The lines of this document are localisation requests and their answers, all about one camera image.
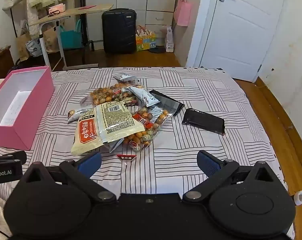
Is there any matte black snack packet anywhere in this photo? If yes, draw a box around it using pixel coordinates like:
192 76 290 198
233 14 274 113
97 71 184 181
182 108 226 137

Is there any colourful cardboard box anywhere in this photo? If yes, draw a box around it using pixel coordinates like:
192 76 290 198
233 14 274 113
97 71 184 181
135 25 157 52

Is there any white blue drawstring bag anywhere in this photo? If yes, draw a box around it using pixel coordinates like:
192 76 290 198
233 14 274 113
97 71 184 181
25 39 43 57

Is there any pink tissue box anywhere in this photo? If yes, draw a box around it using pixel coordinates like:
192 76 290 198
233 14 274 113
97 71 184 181
48 3 67 15

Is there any black coat rack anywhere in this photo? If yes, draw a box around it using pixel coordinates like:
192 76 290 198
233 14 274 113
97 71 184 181
77 0 94 51

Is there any brown paper bag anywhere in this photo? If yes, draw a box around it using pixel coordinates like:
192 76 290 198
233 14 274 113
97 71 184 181
16 32 33 62
42 25 60 53

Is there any shiny black snack packet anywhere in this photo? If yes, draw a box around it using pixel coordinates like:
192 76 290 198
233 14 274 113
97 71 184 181
148 89 186 117

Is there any small nut snack packet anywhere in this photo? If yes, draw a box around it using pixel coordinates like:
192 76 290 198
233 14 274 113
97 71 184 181
67 107 95 123

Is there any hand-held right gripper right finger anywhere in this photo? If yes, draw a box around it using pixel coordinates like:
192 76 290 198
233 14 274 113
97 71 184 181
182 150 282 203

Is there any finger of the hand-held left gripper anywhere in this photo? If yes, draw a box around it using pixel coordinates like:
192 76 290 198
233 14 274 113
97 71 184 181
0 151 27 161
0 159 22 167

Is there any dark wooden cabinet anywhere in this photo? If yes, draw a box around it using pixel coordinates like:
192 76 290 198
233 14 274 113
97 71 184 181
0 45 15 79

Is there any teal bag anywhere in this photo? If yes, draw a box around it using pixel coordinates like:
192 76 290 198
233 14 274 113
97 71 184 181
59 19 83 50

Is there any pink cardboard box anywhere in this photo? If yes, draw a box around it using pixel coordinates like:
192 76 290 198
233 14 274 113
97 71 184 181
0 66 55 151

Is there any white plastic bag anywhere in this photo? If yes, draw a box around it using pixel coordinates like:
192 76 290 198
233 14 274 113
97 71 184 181
165 26 176 53

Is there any striped white bed sheet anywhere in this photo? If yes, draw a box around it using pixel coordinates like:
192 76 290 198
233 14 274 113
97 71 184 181
0 67 289 240

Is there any grey foil snack packet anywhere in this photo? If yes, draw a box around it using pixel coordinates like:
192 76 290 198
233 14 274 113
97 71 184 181
113 73 144 88

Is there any clear peanut snack bag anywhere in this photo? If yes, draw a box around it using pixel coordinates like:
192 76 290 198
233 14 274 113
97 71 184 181
132 106 176 130
81 84 141 107
108 124 161 153

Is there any black suitcase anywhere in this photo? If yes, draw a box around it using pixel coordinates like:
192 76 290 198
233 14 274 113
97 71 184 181
102 8 137 54

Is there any white door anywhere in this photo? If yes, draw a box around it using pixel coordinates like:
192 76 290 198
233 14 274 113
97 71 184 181
200 0 289 83

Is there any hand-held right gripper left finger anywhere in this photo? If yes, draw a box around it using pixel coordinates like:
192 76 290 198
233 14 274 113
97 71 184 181
22 151 116 203

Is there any pink paper bag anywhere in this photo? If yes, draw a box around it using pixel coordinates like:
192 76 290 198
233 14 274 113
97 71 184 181
173 0 193 27

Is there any white metal stand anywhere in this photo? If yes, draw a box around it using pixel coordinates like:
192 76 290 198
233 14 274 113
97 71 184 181
28 4 114 71

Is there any grey white snack packet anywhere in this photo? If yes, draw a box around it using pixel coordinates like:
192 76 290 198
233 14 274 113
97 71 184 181
130 86 160 108

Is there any small red snack packet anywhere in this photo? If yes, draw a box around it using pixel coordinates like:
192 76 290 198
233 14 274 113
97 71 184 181
116 154 137 161

